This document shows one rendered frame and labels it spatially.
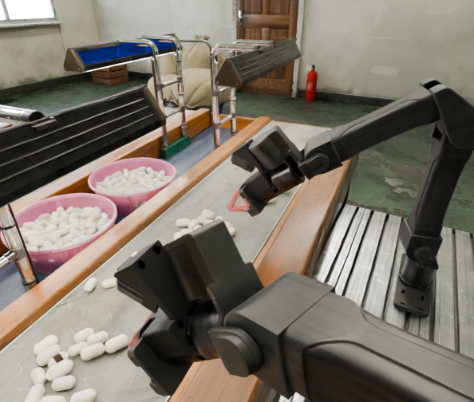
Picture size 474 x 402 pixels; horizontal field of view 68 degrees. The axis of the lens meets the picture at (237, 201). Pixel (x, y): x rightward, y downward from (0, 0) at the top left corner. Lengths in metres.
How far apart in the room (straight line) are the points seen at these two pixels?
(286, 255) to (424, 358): 0.57
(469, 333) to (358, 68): 4.53
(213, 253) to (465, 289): 0.75
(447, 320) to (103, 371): 0.67
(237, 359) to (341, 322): 0.08
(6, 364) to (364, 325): 0.59
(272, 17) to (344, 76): 1.26
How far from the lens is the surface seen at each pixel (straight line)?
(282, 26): 5.34
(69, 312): 0.76
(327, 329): 0.25
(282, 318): 0.26
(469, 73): 5.11
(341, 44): 5.18
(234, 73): 0.99
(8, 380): 0.70
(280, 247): 0.80
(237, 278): 0.32
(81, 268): 0.80
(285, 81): 5.39
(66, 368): 0.65
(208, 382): 0.57
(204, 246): 0.31
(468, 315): 0.92
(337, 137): 0.69
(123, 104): 0.63
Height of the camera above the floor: 1.25
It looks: 30 degrees down
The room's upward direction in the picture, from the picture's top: straight up
